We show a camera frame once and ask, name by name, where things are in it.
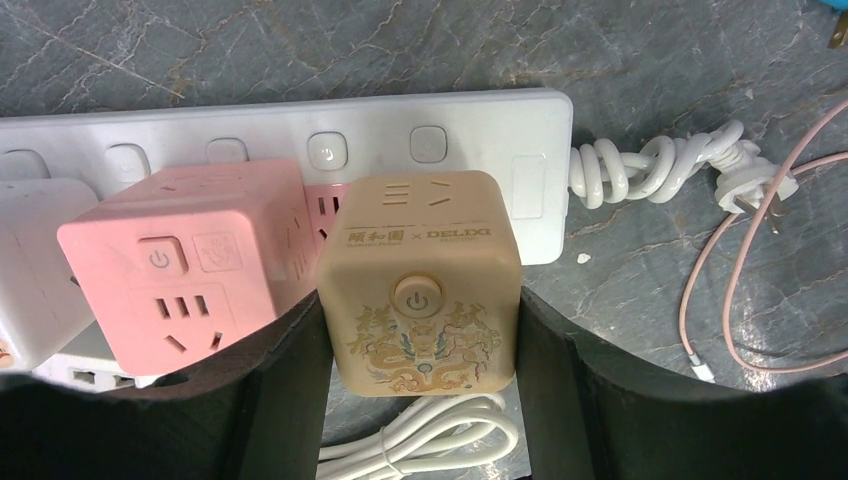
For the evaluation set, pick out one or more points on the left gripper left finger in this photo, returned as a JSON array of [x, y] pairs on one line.
[[252, 411]]

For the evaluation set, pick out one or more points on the long white colourful power strip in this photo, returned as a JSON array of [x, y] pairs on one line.
[[522, 138]]

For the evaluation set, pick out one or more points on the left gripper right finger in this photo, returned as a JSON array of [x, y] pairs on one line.
[[592, 410]]

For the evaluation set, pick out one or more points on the white tiger cube adapter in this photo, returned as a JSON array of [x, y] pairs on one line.
[[42, 308]]

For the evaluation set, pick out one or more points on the tan cube socket adapter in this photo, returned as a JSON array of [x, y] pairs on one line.
[[420, 282]]

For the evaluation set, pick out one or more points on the blue plug adapter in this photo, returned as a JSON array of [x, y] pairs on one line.
[[840, 5]]

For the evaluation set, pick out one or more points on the pink cube socket adapter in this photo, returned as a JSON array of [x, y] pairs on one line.
[[191, 260]]

